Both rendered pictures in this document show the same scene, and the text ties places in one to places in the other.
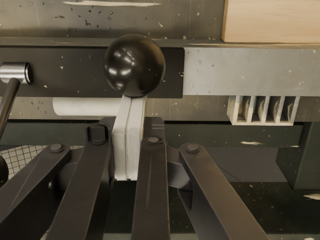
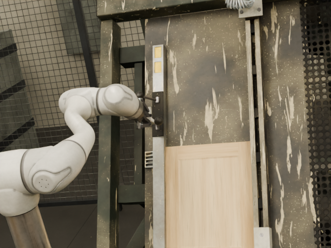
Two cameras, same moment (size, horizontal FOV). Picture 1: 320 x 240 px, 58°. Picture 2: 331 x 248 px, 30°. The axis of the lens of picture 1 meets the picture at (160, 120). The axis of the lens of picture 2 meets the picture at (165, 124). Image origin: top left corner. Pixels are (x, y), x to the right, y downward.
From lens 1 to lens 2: 2.38 m
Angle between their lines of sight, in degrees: 17
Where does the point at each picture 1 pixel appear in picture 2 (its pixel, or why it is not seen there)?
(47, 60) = (160, 106)
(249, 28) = (168, 152)
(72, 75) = (157, 111)
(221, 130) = (139, 157)
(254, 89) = (154, 153)
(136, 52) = (160, 120)
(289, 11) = (172, 160)
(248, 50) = (163, 150)
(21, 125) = not seen: hidden behind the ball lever
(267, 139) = (136, 173)
